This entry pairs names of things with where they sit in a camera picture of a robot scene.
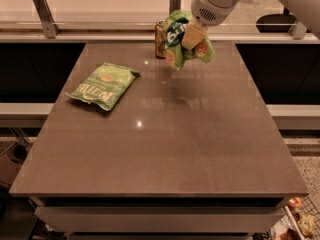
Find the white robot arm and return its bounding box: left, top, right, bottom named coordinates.
left=182, top=0, right=320, bottom=50

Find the orange drink can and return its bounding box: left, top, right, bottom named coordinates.
left=155, top=20, right=165, bottom=59

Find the right metal railing bracket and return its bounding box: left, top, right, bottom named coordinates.
left=288, top=20, right=307, bottom=40

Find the left metal railing bracket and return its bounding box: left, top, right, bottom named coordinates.
left=32, top=0, right=59, bottom=39

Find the green dang rice chip bag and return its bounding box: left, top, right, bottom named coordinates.
left=162, top=10, right=215, bottom=70

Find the wire basket with items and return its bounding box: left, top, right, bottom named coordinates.
left=269, top=197, right=320, bottom=240

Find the middle metal railing bracket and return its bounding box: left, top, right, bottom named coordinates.
left=169, top=0, right=181, bottom=13

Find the metal railing bracket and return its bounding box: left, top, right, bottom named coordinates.
left=288, top=20, right=307, bottom=40
left=32, top=0, right=59, bottom=39
left=169, top=0, right=181, bottom=13

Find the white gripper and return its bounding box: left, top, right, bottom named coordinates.
left=181, top=0, right=230, bottom=50

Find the black office chair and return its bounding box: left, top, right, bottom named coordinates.
left=256, top=8, right=297, bottom=33

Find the green kettle chip bag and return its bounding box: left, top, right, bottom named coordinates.
left=67, top=63, right=140, bottom=111

